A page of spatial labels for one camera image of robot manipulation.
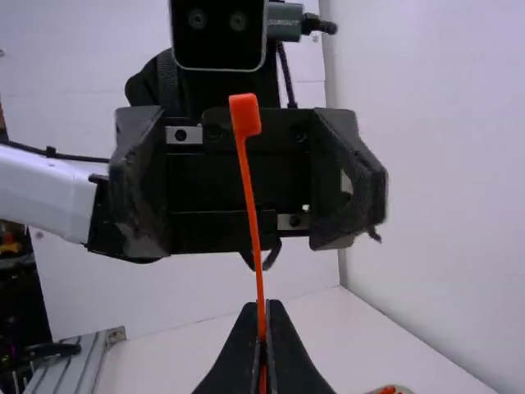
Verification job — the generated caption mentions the pale tray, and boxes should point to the pale tray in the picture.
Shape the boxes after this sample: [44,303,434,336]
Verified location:
[366,384,412,394]

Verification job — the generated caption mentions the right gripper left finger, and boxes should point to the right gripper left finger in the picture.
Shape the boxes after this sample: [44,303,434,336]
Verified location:
[190,301,261,394]

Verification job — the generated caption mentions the black cable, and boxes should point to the black cable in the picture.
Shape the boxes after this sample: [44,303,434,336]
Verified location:
[266,2,339,111]

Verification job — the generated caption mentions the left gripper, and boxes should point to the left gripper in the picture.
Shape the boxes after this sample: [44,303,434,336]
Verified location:
[108,105,316,264]

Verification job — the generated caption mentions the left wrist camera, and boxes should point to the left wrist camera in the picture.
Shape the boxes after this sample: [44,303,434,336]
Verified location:
[167,0,269,75]

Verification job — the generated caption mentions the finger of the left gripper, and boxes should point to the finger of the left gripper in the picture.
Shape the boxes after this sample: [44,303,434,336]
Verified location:
[308,108,390,252]

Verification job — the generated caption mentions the silver rails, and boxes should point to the silver rails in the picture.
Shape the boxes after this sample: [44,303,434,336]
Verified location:
[22,325,126,394]

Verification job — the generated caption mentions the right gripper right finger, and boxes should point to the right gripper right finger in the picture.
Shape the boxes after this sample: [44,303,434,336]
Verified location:
[264,299,342,394]

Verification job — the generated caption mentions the orange cable tie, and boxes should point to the orange cable tie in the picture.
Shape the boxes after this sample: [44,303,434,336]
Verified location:
[228,93,272,394]

